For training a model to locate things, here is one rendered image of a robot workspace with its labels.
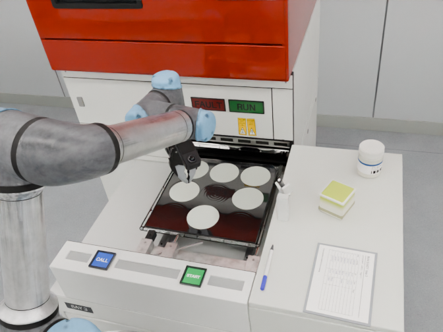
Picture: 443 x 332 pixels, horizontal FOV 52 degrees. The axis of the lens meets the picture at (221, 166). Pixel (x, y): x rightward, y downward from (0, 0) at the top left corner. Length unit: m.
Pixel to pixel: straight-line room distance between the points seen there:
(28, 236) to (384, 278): 0.79
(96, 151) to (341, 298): 0.65
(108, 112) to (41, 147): 0.97
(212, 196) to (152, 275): 0.38
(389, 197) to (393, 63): 1.76
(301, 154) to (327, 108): 1.74
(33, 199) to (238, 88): 0.79
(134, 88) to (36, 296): 0.85
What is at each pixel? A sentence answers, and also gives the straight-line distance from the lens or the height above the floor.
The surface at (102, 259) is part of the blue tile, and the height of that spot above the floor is 0.96.
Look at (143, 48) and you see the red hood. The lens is 1.45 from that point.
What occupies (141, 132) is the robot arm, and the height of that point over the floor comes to 1.41.
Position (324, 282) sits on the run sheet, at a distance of 1.15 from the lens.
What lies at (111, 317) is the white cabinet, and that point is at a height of 0.76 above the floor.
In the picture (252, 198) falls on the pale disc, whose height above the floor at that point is 0.90.
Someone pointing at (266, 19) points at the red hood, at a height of 1.41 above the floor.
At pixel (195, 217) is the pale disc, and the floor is 0.90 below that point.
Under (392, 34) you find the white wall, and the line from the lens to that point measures 2.96.
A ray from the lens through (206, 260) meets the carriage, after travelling 1.32.
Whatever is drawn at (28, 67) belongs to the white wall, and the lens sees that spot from 4.03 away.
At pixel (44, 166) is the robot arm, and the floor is 1.47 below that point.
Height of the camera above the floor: 1.90
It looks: 39 degrees down
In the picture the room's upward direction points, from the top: 8 degrees counter-clockwise
